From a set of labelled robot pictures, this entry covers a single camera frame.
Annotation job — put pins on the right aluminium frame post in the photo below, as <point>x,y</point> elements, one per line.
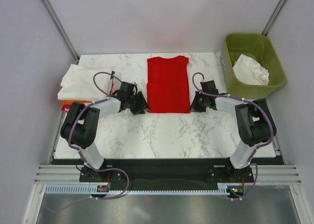
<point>273,17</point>

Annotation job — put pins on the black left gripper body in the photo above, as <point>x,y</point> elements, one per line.
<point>130,98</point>

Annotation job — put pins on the left aluminium frame post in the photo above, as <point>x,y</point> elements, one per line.
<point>62,32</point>

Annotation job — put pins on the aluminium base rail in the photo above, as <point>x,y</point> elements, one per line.
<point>267,175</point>

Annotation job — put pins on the white crumpled t shirt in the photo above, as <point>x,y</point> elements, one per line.
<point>249,71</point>

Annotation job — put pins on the green plastic bin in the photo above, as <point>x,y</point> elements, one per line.
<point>261,49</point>

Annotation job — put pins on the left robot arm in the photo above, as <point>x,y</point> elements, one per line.
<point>80,126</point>

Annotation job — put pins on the aluminium frame post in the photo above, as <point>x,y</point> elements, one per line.
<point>62,32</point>
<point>273,17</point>

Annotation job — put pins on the white slotted cable duct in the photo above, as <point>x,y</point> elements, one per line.
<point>89,189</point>

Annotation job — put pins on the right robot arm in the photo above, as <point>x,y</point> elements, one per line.
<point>255,125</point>

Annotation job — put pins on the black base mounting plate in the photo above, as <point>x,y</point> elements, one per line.
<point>169,174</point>

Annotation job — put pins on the white folded t shirt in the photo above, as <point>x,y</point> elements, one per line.
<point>77,84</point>

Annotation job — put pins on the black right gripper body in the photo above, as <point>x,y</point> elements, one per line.
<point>199,104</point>

